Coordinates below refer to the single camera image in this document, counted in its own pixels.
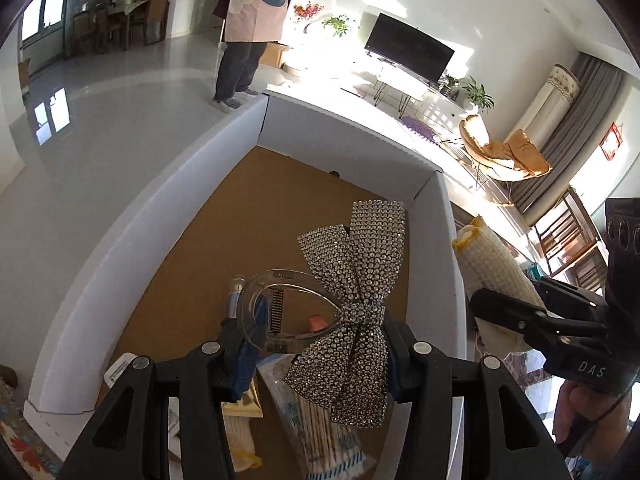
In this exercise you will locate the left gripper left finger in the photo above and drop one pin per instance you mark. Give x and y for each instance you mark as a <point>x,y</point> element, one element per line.
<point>207,378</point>

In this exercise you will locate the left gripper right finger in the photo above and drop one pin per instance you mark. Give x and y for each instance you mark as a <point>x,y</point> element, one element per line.
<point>466,420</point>

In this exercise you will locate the cream knitted cloth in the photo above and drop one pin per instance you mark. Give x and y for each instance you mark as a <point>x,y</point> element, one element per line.
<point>484,262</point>

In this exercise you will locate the rhinestone bow hair claw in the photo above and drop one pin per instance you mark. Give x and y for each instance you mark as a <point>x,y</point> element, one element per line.
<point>354,267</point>

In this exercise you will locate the bag of cotton swabs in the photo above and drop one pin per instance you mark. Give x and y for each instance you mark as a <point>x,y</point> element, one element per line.
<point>324,449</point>

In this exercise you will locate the white sunscreen tube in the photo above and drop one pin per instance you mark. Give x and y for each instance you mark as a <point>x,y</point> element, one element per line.
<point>140,418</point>

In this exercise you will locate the person's right hand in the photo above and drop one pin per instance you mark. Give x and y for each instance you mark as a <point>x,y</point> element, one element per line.
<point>591,422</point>

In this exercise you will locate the wooden dining chair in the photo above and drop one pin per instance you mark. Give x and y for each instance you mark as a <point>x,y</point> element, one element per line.
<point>566,233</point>

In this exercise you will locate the orange lounge chair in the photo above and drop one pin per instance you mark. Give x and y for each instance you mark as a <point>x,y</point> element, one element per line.
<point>514,160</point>

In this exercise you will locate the white cardboard box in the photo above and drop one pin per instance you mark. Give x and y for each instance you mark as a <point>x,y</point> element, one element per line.
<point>236,201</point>

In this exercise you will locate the grey curtain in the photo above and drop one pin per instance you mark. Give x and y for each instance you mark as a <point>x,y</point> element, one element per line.
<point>603,90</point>

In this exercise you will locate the green potted plant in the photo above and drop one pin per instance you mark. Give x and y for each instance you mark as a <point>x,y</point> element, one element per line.
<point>476,94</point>

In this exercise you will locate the white tv console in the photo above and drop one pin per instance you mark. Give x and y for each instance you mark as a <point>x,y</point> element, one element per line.
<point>403,94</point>

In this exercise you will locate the black television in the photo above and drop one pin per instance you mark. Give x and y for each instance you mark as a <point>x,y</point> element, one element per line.
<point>406,46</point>

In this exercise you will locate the red flower plant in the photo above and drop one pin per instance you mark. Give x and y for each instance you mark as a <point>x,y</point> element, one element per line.
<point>308,12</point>

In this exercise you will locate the person in pink apron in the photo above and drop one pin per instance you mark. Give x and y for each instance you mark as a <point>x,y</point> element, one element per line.
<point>249,26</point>

